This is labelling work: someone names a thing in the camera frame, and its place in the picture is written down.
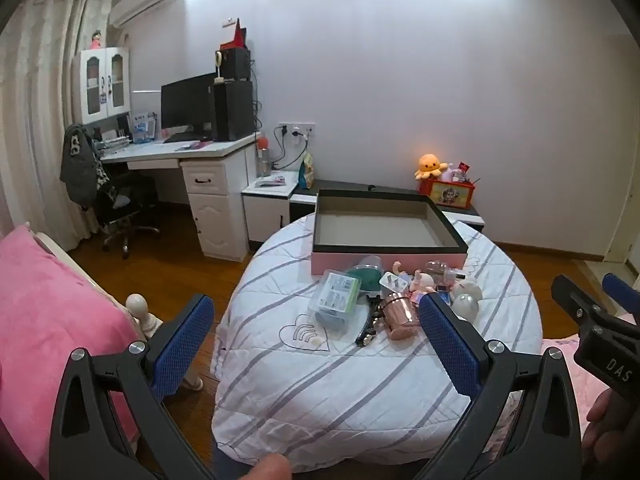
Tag white nightstand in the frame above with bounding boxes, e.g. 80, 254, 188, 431
241, 175, 301, 256

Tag white desk with drawers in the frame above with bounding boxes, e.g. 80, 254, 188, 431
100, 132, 261, 262

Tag grey patterned clothing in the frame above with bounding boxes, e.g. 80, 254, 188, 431
60, 123, 123, 208

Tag pink white block figure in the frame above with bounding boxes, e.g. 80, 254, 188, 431
392, 260, 438, 306

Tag cream curtain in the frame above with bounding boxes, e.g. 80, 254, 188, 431
0, 0, 113, 251

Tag small clear bottle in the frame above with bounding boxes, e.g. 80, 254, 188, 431
425, 260, 468, 286

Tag blue white packets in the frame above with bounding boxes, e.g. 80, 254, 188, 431
131, 112, 157, 143

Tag black computer tower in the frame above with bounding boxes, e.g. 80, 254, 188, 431
212, 80, 255, 142

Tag white striped quilt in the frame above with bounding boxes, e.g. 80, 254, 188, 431
210, 210, 545, 473

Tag white wall power outlet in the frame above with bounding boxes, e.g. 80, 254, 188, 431
279, 122, 317, 141

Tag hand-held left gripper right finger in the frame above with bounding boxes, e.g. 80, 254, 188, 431
417, 292, 585, 480

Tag black charger cable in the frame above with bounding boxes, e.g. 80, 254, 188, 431
272, 127, 306, 171

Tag black beaded hair clip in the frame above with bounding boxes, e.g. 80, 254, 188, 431
355, 296, 386, 347

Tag clear bottle with red cap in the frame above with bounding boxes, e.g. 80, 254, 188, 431
256, 132, 273, 178

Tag person's right hand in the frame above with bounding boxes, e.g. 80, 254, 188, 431
582, 387, 640, 466

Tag red storage box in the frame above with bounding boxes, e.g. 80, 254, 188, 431
419, 178, 476, 209

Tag small white clear packet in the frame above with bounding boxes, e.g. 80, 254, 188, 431
380, 272, 406, 301

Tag orange octopus plush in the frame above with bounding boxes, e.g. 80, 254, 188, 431
414, 154, 448, 181

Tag black and white low cabinet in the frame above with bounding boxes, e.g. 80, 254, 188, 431
290, 179, 486, 233

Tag pink floral quilt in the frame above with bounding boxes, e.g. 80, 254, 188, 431
542, 337, 616, 456

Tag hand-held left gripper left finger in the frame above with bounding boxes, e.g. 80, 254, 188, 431
49, 294, 216, 480

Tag green round container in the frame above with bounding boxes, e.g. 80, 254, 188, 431
345, 255, 383, 295

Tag person's left hand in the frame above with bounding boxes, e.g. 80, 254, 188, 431
235, 454, 292, 480

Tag rose gold cup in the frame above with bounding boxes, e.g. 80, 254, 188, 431
378, 294, 426, 342

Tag white air conditioner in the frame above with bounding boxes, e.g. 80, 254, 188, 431
109, 0, 181, 28

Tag clear plastic box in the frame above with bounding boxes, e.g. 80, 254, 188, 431
306, 269, 362, 333

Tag white bed post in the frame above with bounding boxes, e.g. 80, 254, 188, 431
125, 294, 203, 392

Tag black computer monitor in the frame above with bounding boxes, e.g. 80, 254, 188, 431
160, 72, 218, 136

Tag stack of books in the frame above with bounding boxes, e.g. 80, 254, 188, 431
95, 135, 132, 153

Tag black office chair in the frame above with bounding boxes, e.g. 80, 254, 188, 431
95, 170, 161, 261

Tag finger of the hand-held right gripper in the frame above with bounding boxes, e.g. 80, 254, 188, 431
551, 274, 608, 333
602, 272, 640, 326

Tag white glass-door cabinet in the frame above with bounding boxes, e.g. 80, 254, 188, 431
75, 47, 133, 126

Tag pink box with black rim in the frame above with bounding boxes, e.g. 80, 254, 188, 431
311, 189, 469, 277

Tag red paper bag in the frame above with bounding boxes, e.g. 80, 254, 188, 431
220, 18, 249, 51

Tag blue yellow snack bag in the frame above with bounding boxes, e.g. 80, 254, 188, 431
298, 152, 317, 188

